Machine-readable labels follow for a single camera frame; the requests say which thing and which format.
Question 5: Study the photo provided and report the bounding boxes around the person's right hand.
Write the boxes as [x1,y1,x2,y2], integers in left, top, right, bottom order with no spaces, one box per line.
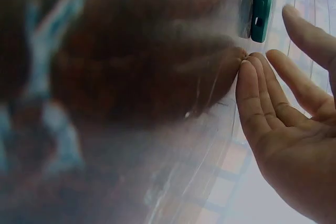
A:
[237,5,336,224]

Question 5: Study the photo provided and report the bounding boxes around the person's left hand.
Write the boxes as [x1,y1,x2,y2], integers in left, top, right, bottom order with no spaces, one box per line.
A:
[49,0,248,121]

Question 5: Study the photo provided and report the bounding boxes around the clear plastic bag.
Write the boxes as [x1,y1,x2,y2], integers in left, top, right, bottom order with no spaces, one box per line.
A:
[0,0,331,224]

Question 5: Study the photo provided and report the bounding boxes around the teal phone case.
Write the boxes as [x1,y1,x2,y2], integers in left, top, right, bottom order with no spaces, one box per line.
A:
[250,0,277,44]

